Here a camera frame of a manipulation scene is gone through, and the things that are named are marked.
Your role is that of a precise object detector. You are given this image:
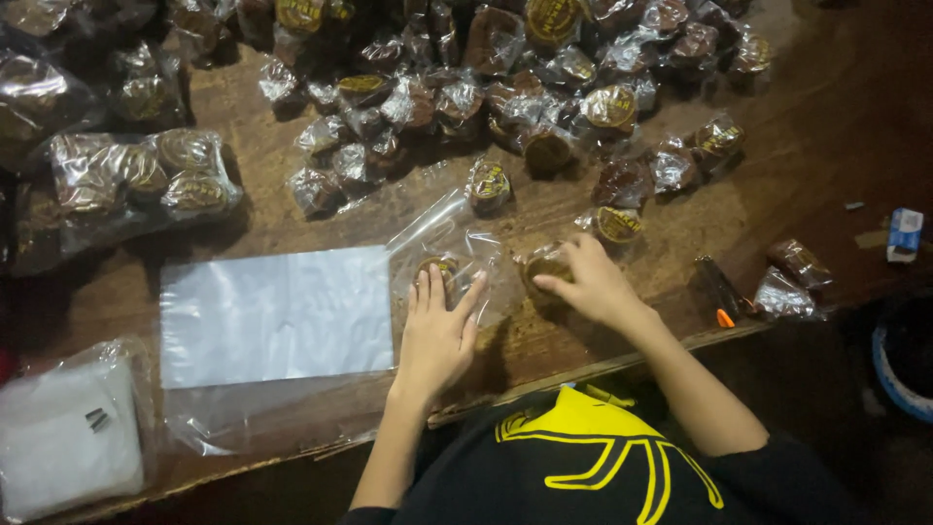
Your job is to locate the person's right hand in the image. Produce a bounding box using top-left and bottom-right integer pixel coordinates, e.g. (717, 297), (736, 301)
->
(533, 233), (654, 333)

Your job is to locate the person's left hand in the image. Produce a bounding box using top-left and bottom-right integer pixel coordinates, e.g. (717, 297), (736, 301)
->
(392, 263), (488, 401)

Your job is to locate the clear plastic bag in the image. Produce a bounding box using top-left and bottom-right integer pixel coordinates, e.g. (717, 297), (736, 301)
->
(385, 188), (513, 331)

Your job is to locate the dark lighter with orange tip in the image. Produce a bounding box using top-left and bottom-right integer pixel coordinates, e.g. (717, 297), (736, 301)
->
(691, 255), (753, 330)

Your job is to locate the stack of flat clear bags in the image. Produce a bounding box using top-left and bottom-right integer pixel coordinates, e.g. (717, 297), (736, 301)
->
(159, 245), (396, 456)

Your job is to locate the black shirt with yellow print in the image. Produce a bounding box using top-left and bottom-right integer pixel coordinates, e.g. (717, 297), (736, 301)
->
(338, 382), (870, 525)

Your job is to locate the heap of wrapped cakes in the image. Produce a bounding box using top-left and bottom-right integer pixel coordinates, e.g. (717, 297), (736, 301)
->
(235, 0), (775, 218)

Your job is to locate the blue and white small box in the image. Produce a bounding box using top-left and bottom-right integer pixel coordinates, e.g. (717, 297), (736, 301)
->
(885, 207), (925, 264)

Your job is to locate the blue rimmed bucket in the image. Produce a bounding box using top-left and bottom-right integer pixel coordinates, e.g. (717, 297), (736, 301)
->
(870, 295), (933, 425)

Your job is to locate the clear bag filled with cakes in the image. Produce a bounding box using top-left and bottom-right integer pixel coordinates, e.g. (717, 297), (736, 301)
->
(0, 0), (160, 39)
(50, 128), (244, 236)
(108, 39), (192, 132)
(0, 50), (99, 170)

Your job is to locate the white packet of plastic bags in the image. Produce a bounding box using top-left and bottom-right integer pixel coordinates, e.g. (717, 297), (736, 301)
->
(0, 337), (156, 523)

